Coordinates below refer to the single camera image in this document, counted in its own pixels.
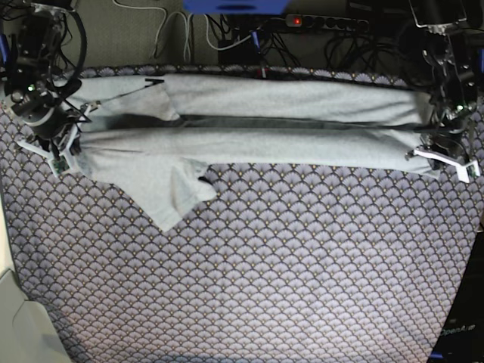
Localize fan-patterned grey tablecloth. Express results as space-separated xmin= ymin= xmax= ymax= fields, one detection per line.
xmin=0 ymin=64 xmax=484 ymax=363

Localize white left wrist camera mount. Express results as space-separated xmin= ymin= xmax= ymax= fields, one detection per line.
xmin=405 ymin=146 xmax=481 ymax=183

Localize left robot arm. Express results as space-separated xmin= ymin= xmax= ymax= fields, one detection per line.
xmin=389 ymin=1 xmax=483 ymax=161

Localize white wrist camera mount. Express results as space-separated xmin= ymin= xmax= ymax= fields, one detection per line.
xmin=17 ymin=104 xmax=98 ymax=178
xmin=405 ymin=146 xmax=481 ymax=183

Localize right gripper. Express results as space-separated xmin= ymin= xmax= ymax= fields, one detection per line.
xmin=9 ymin=81 xmax=82 ymax=147

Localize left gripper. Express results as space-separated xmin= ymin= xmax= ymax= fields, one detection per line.
xmin=419 ymin=90 xmax=479 ymax=159

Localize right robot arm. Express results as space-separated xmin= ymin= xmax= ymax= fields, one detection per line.
xmin=1 ymin=1 xmax=87 ymax=145

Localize blue box overhead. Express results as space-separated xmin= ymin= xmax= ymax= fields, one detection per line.
xmin=183 ymin=0 xmax=289 ymax=14

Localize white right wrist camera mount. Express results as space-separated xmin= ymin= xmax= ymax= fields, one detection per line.
xmin=17 ymin=104 xmax=98 ymax=178

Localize light grey T-shirt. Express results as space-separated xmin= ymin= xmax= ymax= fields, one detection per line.
xmin=70 ymin=74 xmax=438 ymax=231

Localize black box OpenArm label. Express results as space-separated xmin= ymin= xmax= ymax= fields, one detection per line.
xmin=428 ymin=232 xmax=483 ymax=362

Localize white cable on floor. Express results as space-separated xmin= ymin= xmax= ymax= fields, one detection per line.
xmin=113 ymin=0 xmax=194 ymax=61

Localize beige plastic furniture corner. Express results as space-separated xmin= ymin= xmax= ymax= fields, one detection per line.
xmin=1 ymin=208 xmax=71 ymax=362

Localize black power adapter box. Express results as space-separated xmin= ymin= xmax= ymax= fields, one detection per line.
xmin=218 ymin=39 xmax=260 ymax=66

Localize black power strip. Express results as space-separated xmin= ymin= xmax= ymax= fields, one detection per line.
xmin=285 ymin=14 xmax=370 ymax=33

